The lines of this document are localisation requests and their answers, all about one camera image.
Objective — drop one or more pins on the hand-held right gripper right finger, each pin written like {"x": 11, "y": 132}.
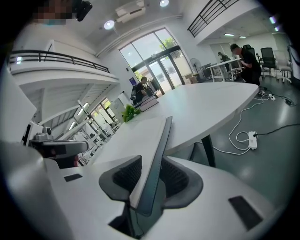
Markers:
{"x": 187, "y": 187}

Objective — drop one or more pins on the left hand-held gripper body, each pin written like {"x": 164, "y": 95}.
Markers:
{"x": 63, "y": 147}

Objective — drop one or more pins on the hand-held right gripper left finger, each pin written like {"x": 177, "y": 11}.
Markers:
{"x": 110, "y": 185}

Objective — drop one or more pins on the grey rectangular sheet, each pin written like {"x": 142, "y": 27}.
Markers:
{"x": 150, "y": 145}

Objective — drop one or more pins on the white shelving unit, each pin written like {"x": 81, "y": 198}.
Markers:
{"x": 89, "y": 122}

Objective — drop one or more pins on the green leafy sprig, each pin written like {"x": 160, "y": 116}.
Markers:
{"x": 129, "y": 112}

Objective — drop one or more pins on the dark red hardcover book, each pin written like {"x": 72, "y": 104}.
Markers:
{"x": 150, "y": 103}

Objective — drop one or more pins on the black balcony railing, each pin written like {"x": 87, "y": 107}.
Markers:
{"x": 211, "y": 14}
{"x": 58, "y": 55}

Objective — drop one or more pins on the clothes rack with garments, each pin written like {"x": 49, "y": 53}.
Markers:
{"x": 154, "y": 85}

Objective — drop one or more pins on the brown cardboard box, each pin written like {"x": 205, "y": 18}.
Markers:
{"x": 191, "y": 79}

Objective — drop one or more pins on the black standing fan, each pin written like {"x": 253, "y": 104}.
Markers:
{"x": 196, "y": 63}

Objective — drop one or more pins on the glass entrance doors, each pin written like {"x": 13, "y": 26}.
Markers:
{"x": 150, "y": 54}

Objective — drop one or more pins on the white desk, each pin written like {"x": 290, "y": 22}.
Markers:
{"x": 225, "y": 62}

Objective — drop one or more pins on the round ceiling light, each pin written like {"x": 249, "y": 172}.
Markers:
{"x": 164, "y": 2}
{"x": 109, "y": 24}

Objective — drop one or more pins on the person's head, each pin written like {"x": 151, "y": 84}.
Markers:
{"x": 54, "y": 12}

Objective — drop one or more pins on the black headrest office chair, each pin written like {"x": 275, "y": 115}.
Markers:
{"x": 249, "y": 49}

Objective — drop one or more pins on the black mesh office chair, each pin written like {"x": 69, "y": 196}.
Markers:
{"x": 268, "y": 58}

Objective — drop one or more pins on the ceiling air conditioner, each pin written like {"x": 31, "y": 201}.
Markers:
{"x": 130, "y": 10}

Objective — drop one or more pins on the white office chair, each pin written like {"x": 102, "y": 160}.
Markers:
{"x": 282, "y": 61}

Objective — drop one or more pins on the small grey fisheye camera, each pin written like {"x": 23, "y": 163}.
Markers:
{"x": 44, "y": 134}

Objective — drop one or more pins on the blue wall poster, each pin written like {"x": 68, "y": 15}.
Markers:
{"x": 132, "y": 81}

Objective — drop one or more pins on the black head-worn camera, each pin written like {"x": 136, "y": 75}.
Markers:
{"x": 82, "y": 9}

